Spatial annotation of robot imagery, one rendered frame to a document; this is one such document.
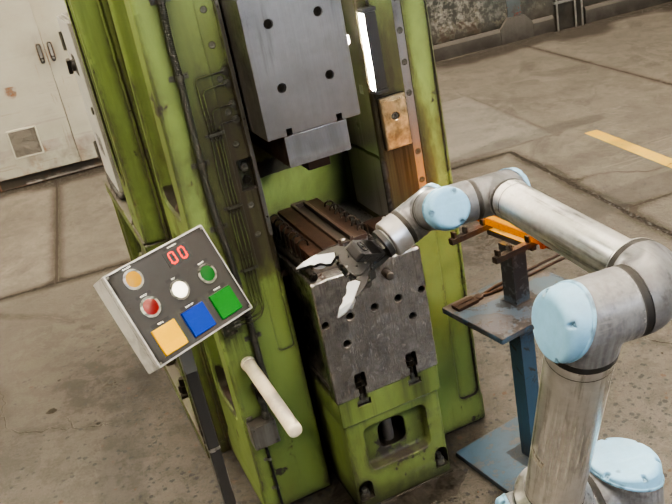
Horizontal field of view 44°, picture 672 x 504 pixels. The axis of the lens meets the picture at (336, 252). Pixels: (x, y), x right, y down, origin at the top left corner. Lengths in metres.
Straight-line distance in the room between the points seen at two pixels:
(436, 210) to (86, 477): 2.30
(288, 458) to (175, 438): 0.77
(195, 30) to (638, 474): 1.62
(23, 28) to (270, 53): 5.35
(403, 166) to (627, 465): 1.36
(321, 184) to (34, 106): 4.93
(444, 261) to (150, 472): 1.47
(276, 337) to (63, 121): 5.18
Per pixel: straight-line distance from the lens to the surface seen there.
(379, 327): 2.70
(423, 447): 3.04
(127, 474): 3.59
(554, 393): 1.41
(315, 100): 2.45
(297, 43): 2.41
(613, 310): 1.29
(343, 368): 2.71
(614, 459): 1.82
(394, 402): 2.87
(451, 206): 1.76
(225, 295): 2.35
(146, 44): 2.44
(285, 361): 2.85
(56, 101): 7.69
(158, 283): 2.29
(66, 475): 3.73
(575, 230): 1.53
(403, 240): 1.86
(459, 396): 3.26
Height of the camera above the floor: 2.04
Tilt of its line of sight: 24 degrees down
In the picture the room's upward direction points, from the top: 11 degrees counter-clockwise
